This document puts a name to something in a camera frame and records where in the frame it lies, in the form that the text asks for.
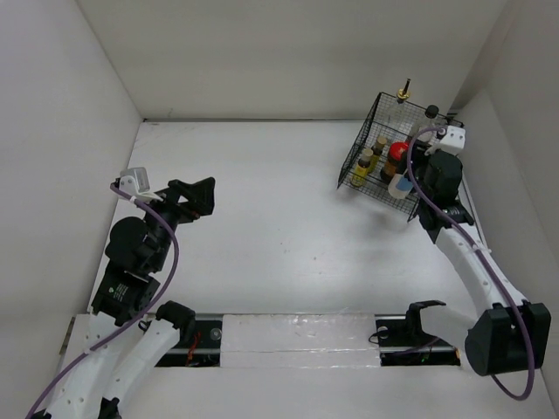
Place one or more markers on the red lid jar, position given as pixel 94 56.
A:
pixel 393 159

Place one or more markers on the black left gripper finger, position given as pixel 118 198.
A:
pixel 200 196
pixel 179 187

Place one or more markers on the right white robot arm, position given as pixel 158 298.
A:
pixel 507 333

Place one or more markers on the red label vinegar bottle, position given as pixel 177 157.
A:
pixel 427 120

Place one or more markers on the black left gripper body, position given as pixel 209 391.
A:
pixel 171 214

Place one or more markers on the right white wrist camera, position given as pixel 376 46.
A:
pixel 450 139

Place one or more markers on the white silver lid jar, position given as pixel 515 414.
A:
pixel 400 186

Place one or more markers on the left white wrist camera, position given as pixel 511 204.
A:
pixel 134 182

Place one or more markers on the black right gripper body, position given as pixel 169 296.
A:
pixel 419 162

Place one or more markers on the clear glass oil bottle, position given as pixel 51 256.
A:
pixel 399 109

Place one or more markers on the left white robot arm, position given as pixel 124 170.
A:
pixel 129 329

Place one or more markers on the black wire basket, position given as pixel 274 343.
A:
pixel 382 121

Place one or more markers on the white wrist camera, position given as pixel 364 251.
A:
pixel 134 182
pixel 450 139

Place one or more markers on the black metal base rail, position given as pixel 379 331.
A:
pixel 307 341

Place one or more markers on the small yellow bottle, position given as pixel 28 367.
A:
pixel 362 168
pixel 377 150

